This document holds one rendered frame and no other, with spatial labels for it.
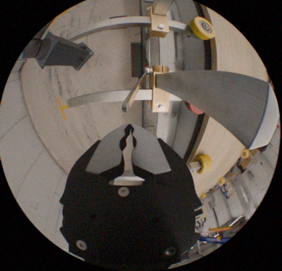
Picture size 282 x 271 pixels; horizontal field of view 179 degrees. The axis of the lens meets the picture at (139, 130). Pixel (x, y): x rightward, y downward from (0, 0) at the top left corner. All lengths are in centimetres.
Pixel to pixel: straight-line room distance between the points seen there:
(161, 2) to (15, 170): 280
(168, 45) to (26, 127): 284
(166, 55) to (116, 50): 76
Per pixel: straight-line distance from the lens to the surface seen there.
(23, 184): 274
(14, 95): 284
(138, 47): 44
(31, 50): 84
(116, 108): 120
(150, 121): 47
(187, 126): 52
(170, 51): 56
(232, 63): 42
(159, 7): 32
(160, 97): 26
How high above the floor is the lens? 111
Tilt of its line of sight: 58 degrees down
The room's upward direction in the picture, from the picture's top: 175 degrees clockwise
